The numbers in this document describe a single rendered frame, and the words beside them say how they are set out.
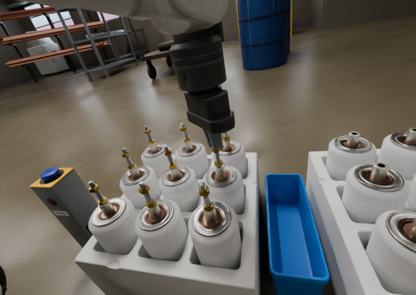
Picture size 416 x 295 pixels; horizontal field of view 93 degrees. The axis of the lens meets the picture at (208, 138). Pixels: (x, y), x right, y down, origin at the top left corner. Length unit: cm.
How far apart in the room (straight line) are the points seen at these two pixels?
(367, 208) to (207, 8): 45
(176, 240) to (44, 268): 55
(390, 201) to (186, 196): 40
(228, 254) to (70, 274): 55
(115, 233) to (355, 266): 45
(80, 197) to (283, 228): 58
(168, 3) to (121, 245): 46
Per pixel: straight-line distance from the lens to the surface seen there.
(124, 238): 51
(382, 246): 43
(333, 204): 53
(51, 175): 61
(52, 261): 92
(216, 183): 46
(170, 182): 50
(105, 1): 27
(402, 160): 62
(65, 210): 64
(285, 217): 71
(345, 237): 48
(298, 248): 66
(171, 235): 43
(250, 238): 46
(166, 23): 36
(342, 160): 57
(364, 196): 49
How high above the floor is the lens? 57
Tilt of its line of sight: 30 degrees down
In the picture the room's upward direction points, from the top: 12 degrees counter-clockwise
